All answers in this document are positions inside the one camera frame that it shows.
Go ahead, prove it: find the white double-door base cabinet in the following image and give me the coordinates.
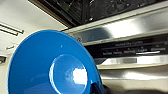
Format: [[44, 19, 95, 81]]
[[0, 0, 68, 94]]

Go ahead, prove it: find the stainless steel dishwasher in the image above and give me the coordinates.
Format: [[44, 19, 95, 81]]
[[28, 0, 168, 94]]

